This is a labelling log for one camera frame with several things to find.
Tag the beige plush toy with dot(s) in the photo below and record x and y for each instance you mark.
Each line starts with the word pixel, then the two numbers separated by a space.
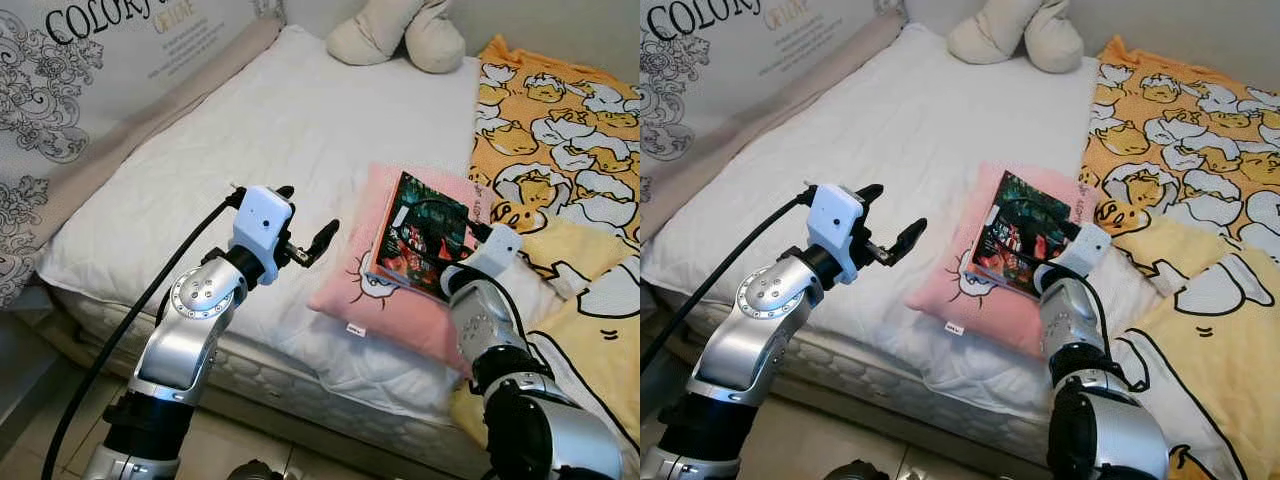
pixel 400 35
pixel 1020 35

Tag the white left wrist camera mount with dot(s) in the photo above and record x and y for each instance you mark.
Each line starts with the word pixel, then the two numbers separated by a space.
pixel 262 220
pixel 835 225

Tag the grey robot foot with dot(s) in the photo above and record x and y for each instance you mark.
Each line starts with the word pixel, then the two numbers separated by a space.
pixel 856 471
pixel 255 471

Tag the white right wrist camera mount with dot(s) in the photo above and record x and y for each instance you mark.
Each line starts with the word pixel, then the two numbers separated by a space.
pixel 497 250
pixel 1088 250

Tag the dark cover book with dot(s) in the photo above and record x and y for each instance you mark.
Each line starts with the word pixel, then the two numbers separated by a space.
pixel 1015 240
pixel 420 240

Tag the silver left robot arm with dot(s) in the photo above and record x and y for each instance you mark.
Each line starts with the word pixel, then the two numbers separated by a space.
pixel 760 320
pixel 195 320

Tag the printed fabric bed bumper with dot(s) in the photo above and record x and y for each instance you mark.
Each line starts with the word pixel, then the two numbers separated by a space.
pixel 90 90
pixel 720 70

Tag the grey white mattress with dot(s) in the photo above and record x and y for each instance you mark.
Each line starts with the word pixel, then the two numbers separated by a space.
pixel 900 395
pixel 300 395

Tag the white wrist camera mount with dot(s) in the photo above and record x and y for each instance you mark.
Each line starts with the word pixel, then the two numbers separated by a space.
pixel 497 250
pixel 1088 250
pixel 262 220
pixel 835 225

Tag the white quilted mattress pad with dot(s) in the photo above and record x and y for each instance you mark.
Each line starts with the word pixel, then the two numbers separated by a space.
pixel 260 130
pixel 900 120

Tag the pink pillow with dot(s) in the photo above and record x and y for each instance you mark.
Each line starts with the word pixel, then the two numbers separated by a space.
pixel 350 295
pixel 945 295

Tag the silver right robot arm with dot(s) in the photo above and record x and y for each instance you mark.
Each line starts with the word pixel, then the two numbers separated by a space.
pixel 520 400
pixel 1100 410

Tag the yellow cartoon egg blanket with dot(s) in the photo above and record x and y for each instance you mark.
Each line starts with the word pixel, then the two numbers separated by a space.
pixel 550 140
pixel 1190 150

